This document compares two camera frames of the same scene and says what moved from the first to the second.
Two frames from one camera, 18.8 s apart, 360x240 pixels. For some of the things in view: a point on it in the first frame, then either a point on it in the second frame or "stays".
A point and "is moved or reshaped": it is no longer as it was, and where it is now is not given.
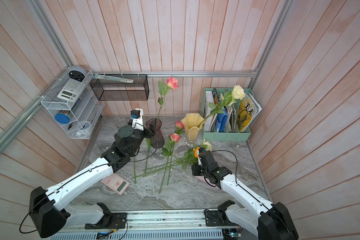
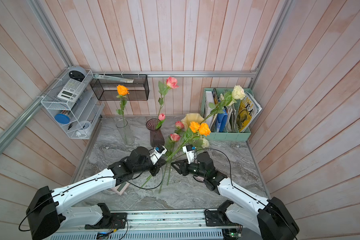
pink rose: x=174 y=137 stays
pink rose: x=172 y=83 stays
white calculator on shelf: x=71 y=90 stays
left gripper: x=150 y=131 to x=157 y=166
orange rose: x=135 y=176 is moved or reshaped
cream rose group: x=230 y=98 stays
